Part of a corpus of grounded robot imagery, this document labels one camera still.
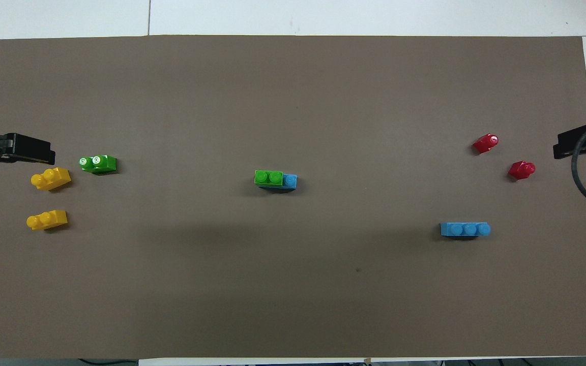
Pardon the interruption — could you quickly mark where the red one-stud block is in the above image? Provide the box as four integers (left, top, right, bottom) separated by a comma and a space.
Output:
508, 161, 536, 180
472, 134, 499, 154

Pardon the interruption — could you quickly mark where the blue three-stud block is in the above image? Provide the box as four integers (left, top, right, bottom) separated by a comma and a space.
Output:
258, 174, 298, 191
441, 222, 491, 238

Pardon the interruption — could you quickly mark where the green block with printed studs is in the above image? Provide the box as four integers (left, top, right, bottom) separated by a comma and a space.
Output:
79, 155, 118, 174

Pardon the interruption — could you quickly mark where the brown paper table mat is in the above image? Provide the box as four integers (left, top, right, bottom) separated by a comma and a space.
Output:
0, 35, 586, 359

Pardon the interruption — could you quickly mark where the black loose cable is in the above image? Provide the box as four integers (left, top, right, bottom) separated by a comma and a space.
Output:
77, 358, 138, 366

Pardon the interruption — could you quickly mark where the plain green two-stud block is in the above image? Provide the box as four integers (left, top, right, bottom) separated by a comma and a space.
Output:
254, 170, 284, 188

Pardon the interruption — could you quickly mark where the yellow two-stud block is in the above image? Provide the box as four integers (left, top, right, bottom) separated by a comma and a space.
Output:
31, 167, 72, 191
26, 210, 68, 231

